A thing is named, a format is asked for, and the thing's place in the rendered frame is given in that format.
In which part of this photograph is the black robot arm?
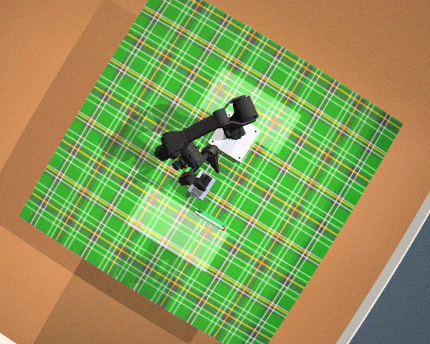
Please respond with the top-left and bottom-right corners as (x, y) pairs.
(153, 95), (259, 170)

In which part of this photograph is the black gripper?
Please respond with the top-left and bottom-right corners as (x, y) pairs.
(178, 145), (219, 191)

